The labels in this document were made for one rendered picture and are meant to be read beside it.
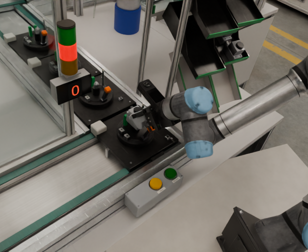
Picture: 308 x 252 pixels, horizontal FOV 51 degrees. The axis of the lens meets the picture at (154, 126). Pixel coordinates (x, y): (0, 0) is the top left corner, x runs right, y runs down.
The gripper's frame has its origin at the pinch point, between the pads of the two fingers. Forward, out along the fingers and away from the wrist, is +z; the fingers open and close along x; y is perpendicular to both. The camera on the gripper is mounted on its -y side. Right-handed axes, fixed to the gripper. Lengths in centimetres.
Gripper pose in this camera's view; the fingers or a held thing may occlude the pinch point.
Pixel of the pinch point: (136, 112)
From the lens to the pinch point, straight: 114.8
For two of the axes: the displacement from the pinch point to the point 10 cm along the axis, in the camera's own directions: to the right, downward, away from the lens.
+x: 7.4, -4.0, 5.4
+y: 4.1, 9.1, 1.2
